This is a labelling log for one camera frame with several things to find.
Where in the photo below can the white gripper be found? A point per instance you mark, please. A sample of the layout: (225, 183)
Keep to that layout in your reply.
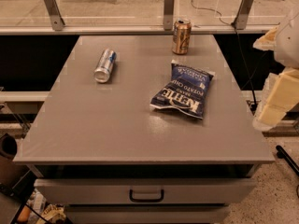
(288, 47)

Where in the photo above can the silver blue redbull can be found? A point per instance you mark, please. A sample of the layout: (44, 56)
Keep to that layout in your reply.
(104, 67)

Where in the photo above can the gold beverage can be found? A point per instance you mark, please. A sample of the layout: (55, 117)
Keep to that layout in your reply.
(181, 36)

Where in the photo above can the black stand leg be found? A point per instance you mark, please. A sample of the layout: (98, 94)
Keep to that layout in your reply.
(282, 154)

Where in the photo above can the blue kettle chips bag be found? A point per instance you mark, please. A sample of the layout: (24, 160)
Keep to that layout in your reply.
(186, 92)

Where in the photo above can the grey upper drawer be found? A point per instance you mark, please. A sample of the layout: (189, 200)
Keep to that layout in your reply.
(116, 191)

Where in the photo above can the clutter under table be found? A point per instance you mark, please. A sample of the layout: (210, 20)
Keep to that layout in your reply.
(37, 210)

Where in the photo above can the black round object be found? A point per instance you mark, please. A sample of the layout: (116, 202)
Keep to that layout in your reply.
(8, 146)

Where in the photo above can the right metal bracket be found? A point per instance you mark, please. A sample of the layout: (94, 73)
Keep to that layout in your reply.
(242, 15)

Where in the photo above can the metal bracket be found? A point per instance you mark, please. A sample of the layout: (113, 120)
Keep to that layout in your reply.
(168, 14)
(242, 15)
(56, 20)

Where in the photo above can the middle metal bracket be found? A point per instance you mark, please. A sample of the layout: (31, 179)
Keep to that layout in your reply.
(168, 14)

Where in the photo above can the black drawer handle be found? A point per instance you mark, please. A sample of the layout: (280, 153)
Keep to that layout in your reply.
(154, 197)

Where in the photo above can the left metal bracket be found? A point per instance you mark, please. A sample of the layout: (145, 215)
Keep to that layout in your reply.
(56, 20)

